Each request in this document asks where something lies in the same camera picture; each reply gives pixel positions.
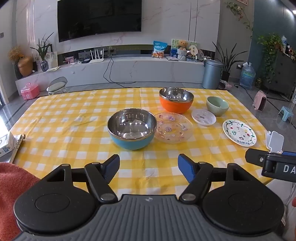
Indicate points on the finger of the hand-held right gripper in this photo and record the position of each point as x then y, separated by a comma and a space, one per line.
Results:
290, 153
254, 156

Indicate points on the pink storage box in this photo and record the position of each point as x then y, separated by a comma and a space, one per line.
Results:
30, 91

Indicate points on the light blue plastic stool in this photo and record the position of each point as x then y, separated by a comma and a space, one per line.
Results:
285, 109

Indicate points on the black wall television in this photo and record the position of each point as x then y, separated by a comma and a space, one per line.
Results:
99, 16

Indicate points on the white cardboard box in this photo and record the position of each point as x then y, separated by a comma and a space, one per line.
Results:
5, 143

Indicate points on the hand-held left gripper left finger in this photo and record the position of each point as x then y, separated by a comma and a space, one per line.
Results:
112, 165

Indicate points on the teddy bear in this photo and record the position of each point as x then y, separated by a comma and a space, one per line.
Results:
183, 44

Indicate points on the white fruit painted plate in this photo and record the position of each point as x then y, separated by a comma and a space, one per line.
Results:
239, 132

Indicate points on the green glass jar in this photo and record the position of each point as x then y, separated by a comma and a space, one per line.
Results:
259, 83

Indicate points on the red cloth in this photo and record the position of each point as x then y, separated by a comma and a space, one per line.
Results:
9, 185

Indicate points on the white marble television console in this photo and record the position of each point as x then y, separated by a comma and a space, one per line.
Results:
138, 69

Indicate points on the yellow checkered tablecloth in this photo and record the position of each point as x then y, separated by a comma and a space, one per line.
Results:
69, 120

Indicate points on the portrait photo frame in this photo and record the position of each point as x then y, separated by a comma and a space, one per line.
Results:
52, 59

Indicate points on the round paper fan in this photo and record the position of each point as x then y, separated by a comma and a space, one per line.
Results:
193, 49

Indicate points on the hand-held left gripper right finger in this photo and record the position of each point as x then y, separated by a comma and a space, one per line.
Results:
185, 166

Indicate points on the hanging vine plant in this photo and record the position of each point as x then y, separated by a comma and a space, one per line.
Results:
240, 14

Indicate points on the white wifi router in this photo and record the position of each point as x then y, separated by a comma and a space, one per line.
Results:
96, 61

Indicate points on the grey pedal trash can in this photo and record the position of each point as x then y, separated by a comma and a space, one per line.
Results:
211, 75

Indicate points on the green picture board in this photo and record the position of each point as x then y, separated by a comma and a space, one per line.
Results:
192, 43

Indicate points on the clear glass floral plate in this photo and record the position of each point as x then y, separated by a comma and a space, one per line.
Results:
175, 129

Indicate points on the trailing pothos plant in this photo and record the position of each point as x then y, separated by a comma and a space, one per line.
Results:
269, 44

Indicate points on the dark grey drawer cabinet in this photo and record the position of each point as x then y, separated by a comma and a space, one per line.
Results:
281, 69

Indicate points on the floral fabric bag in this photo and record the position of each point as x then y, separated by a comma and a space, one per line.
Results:
225, 85

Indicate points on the grey round chair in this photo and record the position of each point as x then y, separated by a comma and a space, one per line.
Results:
56, 87

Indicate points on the small pink photo frame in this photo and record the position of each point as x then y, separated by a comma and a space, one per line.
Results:
69, 60

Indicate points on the small white patterned plate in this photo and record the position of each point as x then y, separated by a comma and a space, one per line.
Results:
203, 117

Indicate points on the green ceramic bowl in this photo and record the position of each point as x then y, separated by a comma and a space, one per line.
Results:
217, 110

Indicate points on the dried yellow flowers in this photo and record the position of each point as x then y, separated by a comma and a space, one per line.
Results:
15, 53

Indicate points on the potted snake plant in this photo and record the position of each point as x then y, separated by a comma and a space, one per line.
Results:
227, 62

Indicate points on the white flat box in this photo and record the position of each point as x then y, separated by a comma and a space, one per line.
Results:
172, 58

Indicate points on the green plant in glass vase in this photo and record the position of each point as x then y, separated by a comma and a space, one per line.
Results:
44, 66

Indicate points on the brown ceramic vase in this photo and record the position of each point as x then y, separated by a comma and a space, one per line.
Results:
25, 67

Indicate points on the orange steel bowl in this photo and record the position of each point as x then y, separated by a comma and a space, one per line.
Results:
175, 106

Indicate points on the pink space heater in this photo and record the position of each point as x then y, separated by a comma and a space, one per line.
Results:
260, 100

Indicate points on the white phone stand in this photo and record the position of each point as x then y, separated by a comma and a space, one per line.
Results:
276, 141

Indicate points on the blue water jug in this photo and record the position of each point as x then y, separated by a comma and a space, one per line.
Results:
247, 76

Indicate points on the blue snack bag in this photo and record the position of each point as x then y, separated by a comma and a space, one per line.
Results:
159, 48

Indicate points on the blue steel bowl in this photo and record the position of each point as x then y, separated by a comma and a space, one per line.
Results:
131, 142

